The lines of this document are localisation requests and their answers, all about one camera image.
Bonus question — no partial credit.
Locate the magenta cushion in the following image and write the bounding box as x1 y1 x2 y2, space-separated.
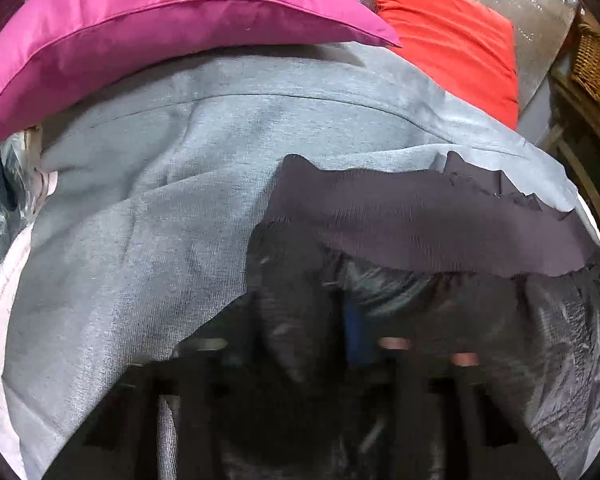
0 0 401 153

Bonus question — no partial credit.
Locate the grey knit garment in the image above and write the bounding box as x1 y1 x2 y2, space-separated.
2 42 600 480

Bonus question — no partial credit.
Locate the red cushion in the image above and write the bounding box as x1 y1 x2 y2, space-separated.
372 0 521 131

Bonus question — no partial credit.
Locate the clear plastic bag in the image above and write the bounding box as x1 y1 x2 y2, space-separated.
0 130 46 281

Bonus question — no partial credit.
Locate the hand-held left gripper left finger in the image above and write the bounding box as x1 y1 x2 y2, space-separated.
45 339 261 480

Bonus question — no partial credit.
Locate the glossy black jacket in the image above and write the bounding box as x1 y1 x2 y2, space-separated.
45 152 600 480

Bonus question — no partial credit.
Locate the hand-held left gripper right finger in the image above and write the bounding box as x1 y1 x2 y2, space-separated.
347 305 561 480

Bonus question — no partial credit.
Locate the silver foil mat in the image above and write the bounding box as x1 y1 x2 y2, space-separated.
347 0 581 121

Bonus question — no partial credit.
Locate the pink fleece garment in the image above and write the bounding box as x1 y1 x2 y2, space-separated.
0 170 58 480

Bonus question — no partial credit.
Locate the wooden sofa frame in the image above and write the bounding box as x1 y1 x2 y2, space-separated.
542 67 600 251

